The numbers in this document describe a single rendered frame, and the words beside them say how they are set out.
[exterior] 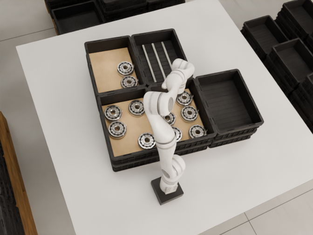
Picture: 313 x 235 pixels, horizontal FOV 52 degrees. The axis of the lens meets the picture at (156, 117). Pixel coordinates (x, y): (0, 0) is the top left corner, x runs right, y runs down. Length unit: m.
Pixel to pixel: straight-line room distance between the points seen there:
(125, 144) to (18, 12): 2.26
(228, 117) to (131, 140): 0.61
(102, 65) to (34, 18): 1.63
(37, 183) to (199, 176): 1.33
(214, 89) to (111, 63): 0.68
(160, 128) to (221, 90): 0.85
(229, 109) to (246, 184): 0.46
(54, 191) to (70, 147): 0.74
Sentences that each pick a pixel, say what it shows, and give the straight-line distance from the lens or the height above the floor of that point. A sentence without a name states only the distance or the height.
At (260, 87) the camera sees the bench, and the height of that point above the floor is 0.70.
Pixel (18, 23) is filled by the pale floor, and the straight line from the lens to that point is 3.60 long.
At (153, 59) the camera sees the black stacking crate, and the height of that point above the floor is 0.83.
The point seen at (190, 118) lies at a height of 0.86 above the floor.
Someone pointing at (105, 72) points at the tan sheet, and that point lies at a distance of 2.06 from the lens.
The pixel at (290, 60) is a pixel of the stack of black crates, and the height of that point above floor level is 0.38.
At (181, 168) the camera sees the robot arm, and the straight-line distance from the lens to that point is 1.55.
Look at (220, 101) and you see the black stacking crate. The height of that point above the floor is 0.83.
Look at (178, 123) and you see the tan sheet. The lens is 1.91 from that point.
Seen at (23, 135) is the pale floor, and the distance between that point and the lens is 2.87.
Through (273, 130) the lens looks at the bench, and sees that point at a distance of 2.23.
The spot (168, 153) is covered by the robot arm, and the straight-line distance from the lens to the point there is 1.41.
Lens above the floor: 2.51
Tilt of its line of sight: 62 degrees down
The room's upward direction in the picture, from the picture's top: 12 degrees clockwise
